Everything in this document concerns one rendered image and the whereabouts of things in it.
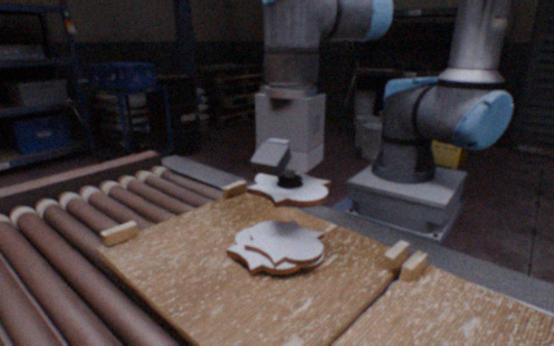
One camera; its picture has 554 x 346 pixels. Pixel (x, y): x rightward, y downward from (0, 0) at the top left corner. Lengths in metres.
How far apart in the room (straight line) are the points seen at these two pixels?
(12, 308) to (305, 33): 0.55
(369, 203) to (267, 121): 0.40
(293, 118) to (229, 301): 0.27
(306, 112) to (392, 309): 0.29
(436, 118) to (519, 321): 0.39
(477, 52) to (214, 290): 0.60
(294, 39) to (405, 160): 0.46
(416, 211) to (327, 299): 0.36
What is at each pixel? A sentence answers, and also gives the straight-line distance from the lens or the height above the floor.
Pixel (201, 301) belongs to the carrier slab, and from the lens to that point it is 0.52.
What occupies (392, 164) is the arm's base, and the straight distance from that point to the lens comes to 0.85.
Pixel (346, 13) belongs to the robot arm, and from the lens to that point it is 0.52.
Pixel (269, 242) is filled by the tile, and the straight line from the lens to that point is 0.57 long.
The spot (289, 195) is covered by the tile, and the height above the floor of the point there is 1.06.
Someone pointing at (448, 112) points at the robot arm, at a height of 1.14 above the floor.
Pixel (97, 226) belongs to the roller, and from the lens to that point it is 0.82.
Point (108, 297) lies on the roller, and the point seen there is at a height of 0.92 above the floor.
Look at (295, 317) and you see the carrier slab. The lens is 0.49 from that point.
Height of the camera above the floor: 1.27
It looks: 21 degrees down
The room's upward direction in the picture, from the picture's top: straight up
